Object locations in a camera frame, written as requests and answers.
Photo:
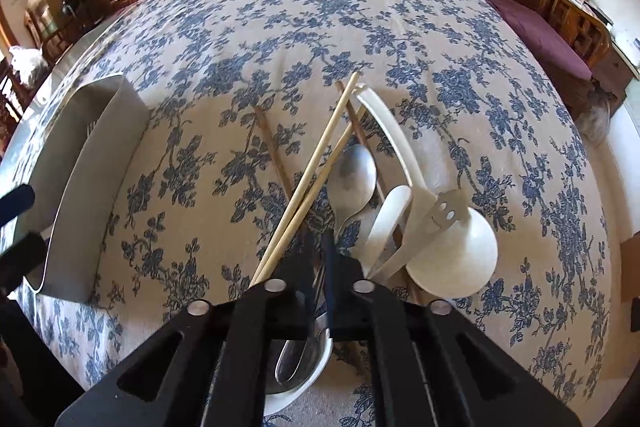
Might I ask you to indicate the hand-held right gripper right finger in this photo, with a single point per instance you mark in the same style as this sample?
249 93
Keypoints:
330 277

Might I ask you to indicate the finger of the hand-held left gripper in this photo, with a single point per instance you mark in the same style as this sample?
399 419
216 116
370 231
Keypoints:
25 257
17 202

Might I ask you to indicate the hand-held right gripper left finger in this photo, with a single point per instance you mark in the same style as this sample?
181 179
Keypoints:
302 287

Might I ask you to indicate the stainless steel spoon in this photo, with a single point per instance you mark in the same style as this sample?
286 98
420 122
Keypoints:
300 357

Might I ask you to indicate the grey utensil container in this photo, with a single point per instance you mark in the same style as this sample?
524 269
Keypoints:
85 167

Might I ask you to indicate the large white ladle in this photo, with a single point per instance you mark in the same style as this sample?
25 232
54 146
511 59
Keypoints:
450 257

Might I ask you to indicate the small white soup spoon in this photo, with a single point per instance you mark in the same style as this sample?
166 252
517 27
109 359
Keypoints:
385 227

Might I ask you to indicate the grey metal soup spoon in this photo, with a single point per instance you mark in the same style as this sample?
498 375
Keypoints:
352 177

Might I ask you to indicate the beige smiley slotted spoon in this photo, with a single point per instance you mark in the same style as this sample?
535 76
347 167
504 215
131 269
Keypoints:
425 234

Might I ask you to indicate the white plastic spoon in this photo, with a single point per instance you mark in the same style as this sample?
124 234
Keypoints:
300 394

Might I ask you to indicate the white plastic bag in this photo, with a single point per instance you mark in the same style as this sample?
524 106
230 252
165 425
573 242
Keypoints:
27 62

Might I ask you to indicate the dark wooden chair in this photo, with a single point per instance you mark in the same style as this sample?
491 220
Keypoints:
47 32

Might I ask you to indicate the blue floral tablecloth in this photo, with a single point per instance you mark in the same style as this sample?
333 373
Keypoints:
300 32

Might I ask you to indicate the grey fluffy bundle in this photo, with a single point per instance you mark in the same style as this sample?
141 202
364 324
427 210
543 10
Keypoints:
595 117

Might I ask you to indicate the purple seat cushion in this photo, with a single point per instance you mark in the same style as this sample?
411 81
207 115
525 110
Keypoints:
540 32

